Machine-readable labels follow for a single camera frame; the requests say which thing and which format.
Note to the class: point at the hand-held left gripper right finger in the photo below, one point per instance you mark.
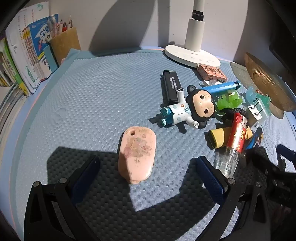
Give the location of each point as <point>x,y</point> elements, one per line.
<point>211,182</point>

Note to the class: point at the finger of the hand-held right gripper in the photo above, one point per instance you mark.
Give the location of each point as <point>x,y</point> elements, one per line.
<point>270,178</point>
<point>285,151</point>

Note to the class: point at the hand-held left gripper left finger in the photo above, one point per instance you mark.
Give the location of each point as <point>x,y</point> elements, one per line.
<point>85,177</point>

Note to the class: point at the clear plastic cup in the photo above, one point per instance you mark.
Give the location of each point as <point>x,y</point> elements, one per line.
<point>225,162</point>

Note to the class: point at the white charger plug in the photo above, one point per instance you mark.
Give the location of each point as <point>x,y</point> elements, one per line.
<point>254,113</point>

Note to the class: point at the red lighter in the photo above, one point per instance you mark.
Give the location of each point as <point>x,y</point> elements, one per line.
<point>237,132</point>

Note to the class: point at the teal green translucent toy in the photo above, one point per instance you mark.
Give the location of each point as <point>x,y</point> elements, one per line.
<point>266,102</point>

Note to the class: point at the pink oval floral case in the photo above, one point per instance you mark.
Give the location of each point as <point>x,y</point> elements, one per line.
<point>137,157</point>

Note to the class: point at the light blue translucent toy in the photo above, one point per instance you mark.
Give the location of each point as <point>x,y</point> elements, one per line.
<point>251,95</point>

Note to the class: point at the amber ribbed glass bowl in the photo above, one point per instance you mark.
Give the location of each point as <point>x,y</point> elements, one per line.
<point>266,78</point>

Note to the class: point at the lime green translucent toy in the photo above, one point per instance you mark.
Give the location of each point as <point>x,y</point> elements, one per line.
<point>229,100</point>

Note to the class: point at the blue plastic pen tool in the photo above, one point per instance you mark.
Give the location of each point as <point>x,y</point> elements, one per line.
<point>222,87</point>

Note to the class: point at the white round plastic packet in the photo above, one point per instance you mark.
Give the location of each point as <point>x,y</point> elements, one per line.
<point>211,82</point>

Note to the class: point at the black rectangular box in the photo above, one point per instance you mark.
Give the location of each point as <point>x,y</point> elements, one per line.
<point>171,85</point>

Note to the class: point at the orange printed small box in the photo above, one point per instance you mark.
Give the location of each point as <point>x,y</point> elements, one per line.
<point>211,72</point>

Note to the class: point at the blue textured mat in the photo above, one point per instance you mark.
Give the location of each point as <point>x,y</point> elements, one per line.
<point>92,97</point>

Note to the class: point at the black monitor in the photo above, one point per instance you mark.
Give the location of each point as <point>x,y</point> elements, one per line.
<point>283,34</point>

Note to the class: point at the brown pen holder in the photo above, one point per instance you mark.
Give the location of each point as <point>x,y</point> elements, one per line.
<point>66,46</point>

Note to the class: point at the row of books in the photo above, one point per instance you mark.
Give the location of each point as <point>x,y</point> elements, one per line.
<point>25,53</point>

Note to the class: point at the white desk lamp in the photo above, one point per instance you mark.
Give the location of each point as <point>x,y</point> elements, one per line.
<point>194,37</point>

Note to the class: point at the bunch of pens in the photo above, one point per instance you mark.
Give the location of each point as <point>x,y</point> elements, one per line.
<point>60,26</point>

